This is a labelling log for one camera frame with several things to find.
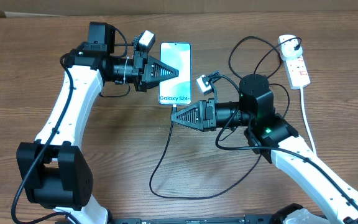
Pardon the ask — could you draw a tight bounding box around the black USB charging cable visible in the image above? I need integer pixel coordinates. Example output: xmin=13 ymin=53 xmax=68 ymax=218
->
xmin=149 ymin=35 xmax=303 ymax=200

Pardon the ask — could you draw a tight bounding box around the blue Samsung Galaxy smartphone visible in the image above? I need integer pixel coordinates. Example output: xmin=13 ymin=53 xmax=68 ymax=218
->
xmin=158 ymin=42 xmax=192 ymax=105

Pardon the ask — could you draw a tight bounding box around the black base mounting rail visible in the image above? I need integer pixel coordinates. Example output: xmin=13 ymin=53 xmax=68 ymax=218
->
xmin=108 ymin=215 xmax=283 ymax=224

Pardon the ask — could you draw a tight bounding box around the brown cardboard backdrop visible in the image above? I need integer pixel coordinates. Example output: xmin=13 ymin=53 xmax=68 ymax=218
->
xmin=0 ymin=0 xmax=358 ymax=17

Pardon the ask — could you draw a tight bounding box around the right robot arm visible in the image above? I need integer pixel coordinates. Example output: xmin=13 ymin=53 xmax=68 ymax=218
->
xmin=171 ymin=74 xmax=358 ymax=223

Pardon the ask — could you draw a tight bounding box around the white power strip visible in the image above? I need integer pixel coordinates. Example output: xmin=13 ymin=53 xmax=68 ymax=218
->
xmin=283 ymin=55 xmax=310 ymax=90

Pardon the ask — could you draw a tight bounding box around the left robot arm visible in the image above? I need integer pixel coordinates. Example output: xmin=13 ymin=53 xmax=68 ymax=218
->
xmin=16 ymin=22 xmax=178 ymax=223

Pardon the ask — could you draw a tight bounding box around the white wall charger plug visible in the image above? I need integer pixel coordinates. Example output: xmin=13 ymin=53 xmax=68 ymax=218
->
xmin=278 ymin=34 xmax=303 ymax=61

